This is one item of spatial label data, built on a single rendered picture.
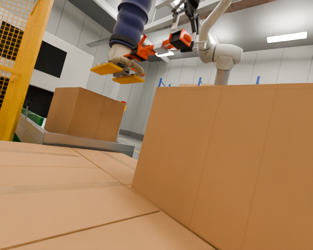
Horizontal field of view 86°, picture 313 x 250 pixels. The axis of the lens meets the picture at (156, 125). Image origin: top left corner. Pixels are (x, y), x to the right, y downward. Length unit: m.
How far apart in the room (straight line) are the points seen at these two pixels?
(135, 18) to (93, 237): 1.30
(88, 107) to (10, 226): 1.01
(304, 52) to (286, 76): 1.17
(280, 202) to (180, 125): 0.30
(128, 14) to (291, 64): 9.33
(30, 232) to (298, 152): 0.52
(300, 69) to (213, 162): 9.72
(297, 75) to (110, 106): 9.27
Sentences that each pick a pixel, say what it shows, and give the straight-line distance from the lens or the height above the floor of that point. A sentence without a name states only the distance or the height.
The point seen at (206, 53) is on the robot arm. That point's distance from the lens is 1.44.
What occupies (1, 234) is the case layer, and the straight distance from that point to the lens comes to 0.42.
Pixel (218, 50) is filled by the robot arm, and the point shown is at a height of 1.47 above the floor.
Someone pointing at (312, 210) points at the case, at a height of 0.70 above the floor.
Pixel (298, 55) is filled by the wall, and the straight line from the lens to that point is 10.43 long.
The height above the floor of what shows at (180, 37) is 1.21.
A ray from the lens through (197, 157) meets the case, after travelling 0.49.
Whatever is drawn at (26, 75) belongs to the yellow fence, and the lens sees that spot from 1.93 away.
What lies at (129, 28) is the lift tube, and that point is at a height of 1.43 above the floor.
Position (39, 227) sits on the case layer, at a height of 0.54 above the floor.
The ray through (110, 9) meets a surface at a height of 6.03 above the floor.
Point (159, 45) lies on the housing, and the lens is 0.98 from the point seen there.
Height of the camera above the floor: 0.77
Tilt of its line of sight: 3 degrees up
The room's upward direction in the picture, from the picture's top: 14 degrees clockwise
